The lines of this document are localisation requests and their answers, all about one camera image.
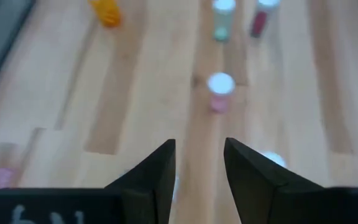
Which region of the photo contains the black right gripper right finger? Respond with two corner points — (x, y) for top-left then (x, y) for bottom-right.
(223, 137), (358, 224)

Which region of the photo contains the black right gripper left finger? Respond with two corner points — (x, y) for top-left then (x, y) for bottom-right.
(104, 139), (177, 224)

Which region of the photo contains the pink medicine bottle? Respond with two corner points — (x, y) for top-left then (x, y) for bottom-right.
(206, 72), (237, 114)
(0, 141), (23, 191)

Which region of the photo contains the large orange medicine bottle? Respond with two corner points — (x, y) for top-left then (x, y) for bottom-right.
(87, 0), (123, 29)

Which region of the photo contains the teal bottle with red pills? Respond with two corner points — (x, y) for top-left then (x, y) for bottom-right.
(249, 0), (282, 40)

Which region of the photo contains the teal bottle with white pills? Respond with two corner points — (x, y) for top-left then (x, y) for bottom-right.
(211, 0), (237, 43)

